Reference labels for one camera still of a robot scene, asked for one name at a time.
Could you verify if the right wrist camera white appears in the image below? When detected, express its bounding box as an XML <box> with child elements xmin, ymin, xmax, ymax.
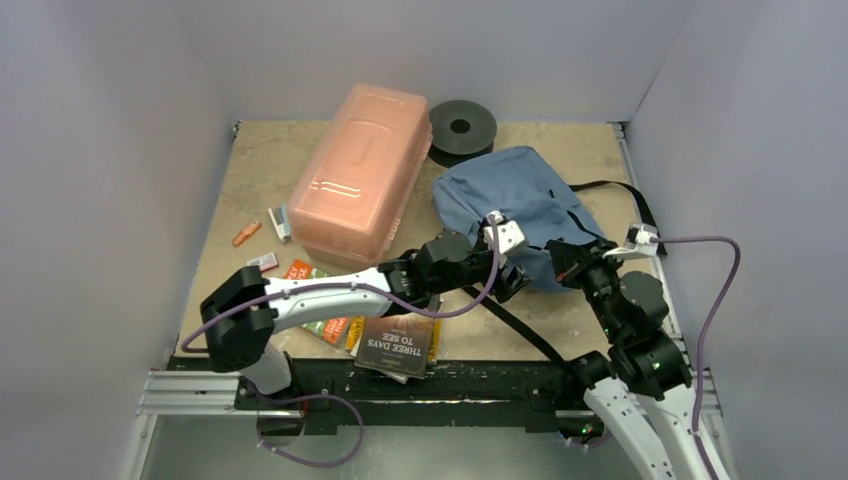
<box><xmin>602</xmin><ymin>223</ymin><xmax>660</xmax><ymax>261</ymax></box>

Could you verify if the blue backpack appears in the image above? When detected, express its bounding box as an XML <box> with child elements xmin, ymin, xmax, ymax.
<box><xmin>433</xmin><ymin>145</ymin><xmax>666</xmax><ymax>364</ymax></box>

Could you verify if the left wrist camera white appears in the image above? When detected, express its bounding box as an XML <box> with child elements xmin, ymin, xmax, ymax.
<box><xmin>482</xmin><ymin>210</ymin><xmax>527</xmax><ymax>258</ymax></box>

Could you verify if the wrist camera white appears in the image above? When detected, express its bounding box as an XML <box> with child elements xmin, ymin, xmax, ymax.
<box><xmin>602</xmin><ymin>223</ymin><xmax>660</xmax><ymax>261</ymax></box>
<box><xmin>482</xmin><ymin>210</ymin><xmax>527</xmax><ymax>258</ymax></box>

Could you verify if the yellow illustrated book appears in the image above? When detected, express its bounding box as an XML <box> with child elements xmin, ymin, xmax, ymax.
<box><xmin>345</xmin><ymin>316</ymin><xmax>446</xmax><ymax>386</ymax></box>

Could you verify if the pink translucent plastic box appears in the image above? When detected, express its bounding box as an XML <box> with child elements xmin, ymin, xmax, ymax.
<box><xmin>286</xmin><ymin>84</ymin><xmax>432</xmax><ymax>270</ymax></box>

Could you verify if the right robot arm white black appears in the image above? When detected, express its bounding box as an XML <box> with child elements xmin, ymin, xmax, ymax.
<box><xmin>546</xmin><ymin>233</ymin><xmax>730</xmax><ymax>479</ymax></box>

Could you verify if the orange green Treehouse book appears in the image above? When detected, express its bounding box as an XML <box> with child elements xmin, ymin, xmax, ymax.
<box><xmin>284</xmin><ymin>259</ymin><xmax>365</xmax><ymax>352</ymax></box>

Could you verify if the aluminium frame rail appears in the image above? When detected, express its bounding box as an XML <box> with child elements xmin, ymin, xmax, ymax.
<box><xmin>609</xmin><ymin>121</ymin><xmax>717</xmax><ymax>412</ymax></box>
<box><xmin>136</xmin><ymin>369</ymin><xmax>253</xmax><ymax>417</ymax></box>

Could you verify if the small red white box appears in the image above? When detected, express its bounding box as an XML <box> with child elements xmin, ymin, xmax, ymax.
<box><xmin>246</xmin><ymin>252</ymin><xmax>279</xmax><ymax>272</ymax></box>

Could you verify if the aluminium frame rail right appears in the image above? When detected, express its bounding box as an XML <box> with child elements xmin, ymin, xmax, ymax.
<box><xmin>609</xmin><ymin>121</ymin><xmax>717</xmax><ymax>412</ymax></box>

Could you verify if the aluminium frame rail front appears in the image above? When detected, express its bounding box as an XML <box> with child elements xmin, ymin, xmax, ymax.
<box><xmin>136</xmin><ymin>369</ymin><xmax>253</xmax><ymax>417</ymax></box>

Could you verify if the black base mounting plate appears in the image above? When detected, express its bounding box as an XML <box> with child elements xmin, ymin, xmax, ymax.
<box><xmin>167</xmin><ymin>358</ymin><xmax>605</xmax><ymax>443</ymax></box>

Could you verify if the dark Three Days To See book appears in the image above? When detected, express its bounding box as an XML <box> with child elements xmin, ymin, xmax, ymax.
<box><xmin>353</xmin><ymin>299</ymin><xmax>444</xmax><ymax>380</ymax></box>

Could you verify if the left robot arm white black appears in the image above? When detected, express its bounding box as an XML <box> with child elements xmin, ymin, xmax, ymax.
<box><xmin>181</xmin><ymin>222</ymin><xmax>527</xmax><ymax>409</ymax></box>

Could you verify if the black filament spool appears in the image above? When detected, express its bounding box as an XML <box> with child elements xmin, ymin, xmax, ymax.
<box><xmin>428</xmin><ymin>99</ymin><xmax>498</xmax><ymax>168</ymax></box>

